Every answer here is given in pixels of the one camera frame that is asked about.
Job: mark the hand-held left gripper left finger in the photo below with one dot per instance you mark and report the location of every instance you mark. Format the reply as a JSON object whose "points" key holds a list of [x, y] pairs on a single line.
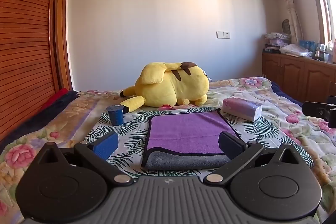
{"points": [[106, 146]]}

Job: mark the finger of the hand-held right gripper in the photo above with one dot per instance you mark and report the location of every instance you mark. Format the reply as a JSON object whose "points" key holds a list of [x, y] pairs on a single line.
{"points": [[312, 109]]}

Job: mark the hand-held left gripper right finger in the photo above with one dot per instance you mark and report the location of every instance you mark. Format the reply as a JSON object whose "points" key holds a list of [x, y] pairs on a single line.
{"points": [[231, 146]]}

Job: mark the purple and grey towel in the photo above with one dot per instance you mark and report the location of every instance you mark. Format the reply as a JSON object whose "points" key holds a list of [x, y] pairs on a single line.
{"points": [[183, 129]]}

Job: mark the leaf print cloth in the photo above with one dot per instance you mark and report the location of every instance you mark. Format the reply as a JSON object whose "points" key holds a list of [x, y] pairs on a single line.
{"points": [[132, 132]]}

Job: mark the dark blue cup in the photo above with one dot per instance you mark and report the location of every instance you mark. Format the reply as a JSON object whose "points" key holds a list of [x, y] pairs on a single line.
{"points": [[116, 116]]}

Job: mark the wooden cabinet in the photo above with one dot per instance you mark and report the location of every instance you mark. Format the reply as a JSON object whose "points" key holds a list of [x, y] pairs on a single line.
{"points": [[294, 74]]}

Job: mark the pink tissue pack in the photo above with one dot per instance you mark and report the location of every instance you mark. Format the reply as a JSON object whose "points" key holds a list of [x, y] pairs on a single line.
{"points": [[240, 108]]}

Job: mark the group of bottles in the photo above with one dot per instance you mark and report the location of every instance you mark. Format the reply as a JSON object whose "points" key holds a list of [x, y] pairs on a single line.
{"points": [[326, 52]]}

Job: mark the white plastic bag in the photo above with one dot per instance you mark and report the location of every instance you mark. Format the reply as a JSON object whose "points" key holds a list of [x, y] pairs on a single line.
{"points": [[292, 49]]}

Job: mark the blue box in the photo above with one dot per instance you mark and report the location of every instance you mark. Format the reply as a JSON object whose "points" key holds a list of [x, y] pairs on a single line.
{"points": [[307, 46]]}

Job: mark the red cloth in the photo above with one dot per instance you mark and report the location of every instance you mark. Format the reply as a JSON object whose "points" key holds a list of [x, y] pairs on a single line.
{"points": [[56, 98]]}

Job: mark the dark blue blanket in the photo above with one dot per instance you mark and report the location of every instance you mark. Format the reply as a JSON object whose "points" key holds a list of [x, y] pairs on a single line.
{"points": [[39, 119]]}

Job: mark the stack of folded linens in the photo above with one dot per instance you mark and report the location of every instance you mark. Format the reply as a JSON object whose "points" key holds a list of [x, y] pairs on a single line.
{"points": [[277, 41]]}

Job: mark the yellow plush toy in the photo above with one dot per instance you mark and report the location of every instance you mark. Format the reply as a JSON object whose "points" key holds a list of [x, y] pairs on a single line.
{"points": [[170, 85]]}

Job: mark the woven hand fan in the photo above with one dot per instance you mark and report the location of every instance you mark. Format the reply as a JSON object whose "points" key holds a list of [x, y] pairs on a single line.
{"points": [[286, 26]]}

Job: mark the louvred wooden wardrobe door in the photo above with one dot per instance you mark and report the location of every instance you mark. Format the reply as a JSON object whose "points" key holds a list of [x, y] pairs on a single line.
{"points": [[23, 43]]}

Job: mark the white wall switch plate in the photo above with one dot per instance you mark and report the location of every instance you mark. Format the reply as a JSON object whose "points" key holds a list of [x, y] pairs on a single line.
{"points": [[222, 34]]}

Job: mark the wooden door frame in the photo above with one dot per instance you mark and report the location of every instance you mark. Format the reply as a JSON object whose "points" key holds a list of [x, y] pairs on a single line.
{"points": [[62, 43]]}

